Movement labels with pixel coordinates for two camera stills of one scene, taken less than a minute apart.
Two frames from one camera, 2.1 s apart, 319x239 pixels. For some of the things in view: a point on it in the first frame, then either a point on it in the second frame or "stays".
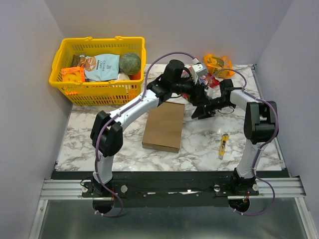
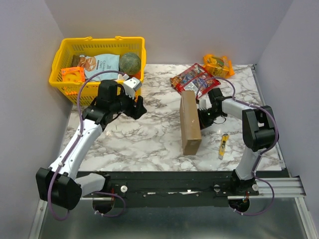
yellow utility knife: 224,141 stays
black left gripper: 197,95 → 135,112
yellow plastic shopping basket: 124,91 stays
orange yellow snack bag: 214,63 stays
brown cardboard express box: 164,127 → 191,132
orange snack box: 74,74 stays
